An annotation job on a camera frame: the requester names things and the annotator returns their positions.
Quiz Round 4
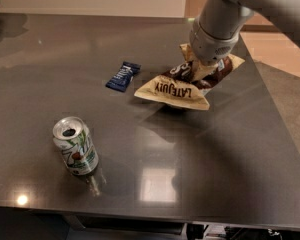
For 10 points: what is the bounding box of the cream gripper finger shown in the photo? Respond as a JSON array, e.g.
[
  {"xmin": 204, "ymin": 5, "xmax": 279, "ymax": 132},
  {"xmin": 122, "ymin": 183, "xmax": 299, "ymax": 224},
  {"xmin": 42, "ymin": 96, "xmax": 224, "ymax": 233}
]
[{"xmin": 191, "ymin": 60, "xmax": 217, "ymax": 82}]

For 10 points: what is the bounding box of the brown Late July chip bag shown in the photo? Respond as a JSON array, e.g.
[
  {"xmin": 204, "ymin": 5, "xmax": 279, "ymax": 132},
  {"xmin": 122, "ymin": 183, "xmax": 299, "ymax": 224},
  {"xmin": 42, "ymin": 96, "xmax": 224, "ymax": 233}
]
[{"xmin": 134, "ymin": 43, "xmax": 245, "ymax": 110}]

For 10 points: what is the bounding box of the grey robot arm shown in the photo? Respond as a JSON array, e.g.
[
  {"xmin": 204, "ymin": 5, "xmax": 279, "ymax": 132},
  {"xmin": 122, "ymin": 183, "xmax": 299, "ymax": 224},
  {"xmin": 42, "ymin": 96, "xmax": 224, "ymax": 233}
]
[{"xmin": 190, "ymin": 0, "xmax": 300, "ymax": 77}]

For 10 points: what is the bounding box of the blue RXBAR blueberry bar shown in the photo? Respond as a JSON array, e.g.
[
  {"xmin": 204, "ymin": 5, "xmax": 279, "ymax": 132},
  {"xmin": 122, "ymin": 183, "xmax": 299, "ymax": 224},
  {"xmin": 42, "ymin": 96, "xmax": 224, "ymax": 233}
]
[{"xmin": 106, "ymin": 61, "xmax": 141, "ymax": 92}]

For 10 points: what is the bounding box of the white green soda can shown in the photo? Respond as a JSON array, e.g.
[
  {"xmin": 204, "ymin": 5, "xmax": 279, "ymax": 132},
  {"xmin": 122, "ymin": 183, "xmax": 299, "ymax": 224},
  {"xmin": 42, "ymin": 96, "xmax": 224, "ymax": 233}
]
[{"xmin": 53, "ymin": 116, "xmax": 99, "ymax": 176}]

